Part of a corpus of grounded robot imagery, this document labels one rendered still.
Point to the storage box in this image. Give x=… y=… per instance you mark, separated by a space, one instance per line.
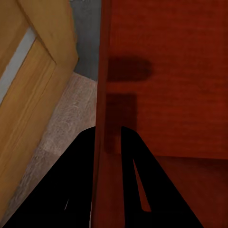
x=163 y=72

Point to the door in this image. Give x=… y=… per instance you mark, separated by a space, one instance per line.
x=38 y=55

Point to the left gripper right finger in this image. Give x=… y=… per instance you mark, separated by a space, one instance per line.
x=168 y=208

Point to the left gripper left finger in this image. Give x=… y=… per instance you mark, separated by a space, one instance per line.
x=63 y=198

